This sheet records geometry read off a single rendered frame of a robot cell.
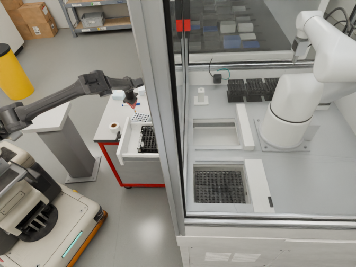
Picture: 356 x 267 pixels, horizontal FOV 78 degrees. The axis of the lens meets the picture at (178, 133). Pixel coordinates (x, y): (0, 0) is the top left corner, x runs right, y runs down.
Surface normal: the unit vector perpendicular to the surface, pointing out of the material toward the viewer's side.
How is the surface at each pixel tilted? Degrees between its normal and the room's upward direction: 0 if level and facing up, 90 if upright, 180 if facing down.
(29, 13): 93
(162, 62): 90
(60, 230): 0
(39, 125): 0
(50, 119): 0
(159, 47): 90
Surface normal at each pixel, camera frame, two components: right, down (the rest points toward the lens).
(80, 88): -0.07, 0.19
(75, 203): -0.06, -0.67
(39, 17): 0.05, 0.73
